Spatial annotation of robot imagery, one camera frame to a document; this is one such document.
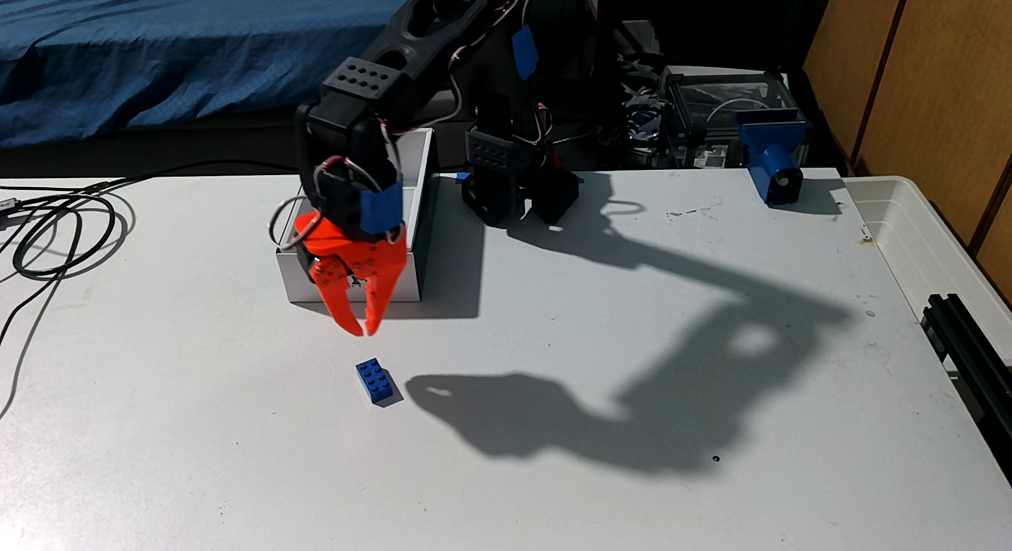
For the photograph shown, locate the blue toy brick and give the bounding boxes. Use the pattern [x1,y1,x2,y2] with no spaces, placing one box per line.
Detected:
[356,358,395,403]

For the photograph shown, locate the black cable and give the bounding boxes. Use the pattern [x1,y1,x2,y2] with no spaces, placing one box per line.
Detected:
[0,159,308,419]

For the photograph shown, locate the black aluminium rail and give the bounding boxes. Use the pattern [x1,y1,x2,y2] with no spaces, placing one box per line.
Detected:
[921,294,1012,482]

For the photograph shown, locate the clear plastic enclosure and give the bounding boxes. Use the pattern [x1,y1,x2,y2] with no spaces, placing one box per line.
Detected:
[660,67,800,170]

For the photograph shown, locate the white cardboard box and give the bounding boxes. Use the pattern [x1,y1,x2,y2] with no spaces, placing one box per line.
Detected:
[277,127,437,304]

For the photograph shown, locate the blue printed clamp mount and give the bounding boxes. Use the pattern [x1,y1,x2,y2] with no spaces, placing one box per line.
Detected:
[737,112,809,206]

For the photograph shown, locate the blue bed cover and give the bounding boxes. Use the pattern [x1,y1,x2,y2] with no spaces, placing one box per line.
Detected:
[0,0,444,150]

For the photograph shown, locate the white plastic bin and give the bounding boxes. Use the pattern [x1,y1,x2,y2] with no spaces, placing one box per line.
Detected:
[843,175,1012,354]

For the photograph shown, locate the brown wooden cabinet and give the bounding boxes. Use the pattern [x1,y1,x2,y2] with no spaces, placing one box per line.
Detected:
[802,0,1012,303]

